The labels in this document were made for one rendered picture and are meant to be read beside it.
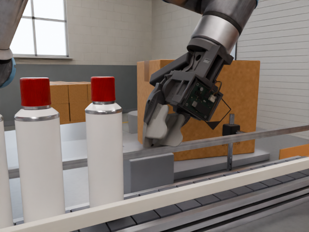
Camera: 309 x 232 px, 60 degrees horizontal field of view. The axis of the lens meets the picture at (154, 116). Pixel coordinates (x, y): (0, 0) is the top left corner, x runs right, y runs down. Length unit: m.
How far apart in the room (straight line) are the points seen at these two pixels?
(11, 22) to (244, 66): 0.63
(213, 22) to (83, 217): 0.35
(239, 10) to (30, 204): 0.42
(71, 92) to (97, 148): 3.47
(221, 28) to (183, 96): 0.13
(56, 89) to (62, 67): 2.41
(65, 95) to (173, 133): 3.38
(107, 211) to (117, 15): 6.51
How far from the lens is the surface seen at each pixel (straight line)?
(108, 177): 0.39
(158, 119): 0.45
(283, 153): 0.86
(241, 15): 0.49
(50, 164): 0.35
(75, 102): 3.87
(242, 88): 0.79
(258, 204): 0.53
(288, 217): 0.57
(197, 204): 0.46
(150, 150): 0.46
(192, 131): 0.73
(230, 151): 0.65
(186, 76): 0.43
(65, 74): 6.16
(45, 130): 0.34
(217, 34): 0.46
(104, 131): 0.37
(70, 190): 0.65
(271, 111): 4.90
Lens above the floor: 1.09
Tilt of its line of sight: 10 degrees down
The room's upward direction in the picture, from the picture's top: straight up
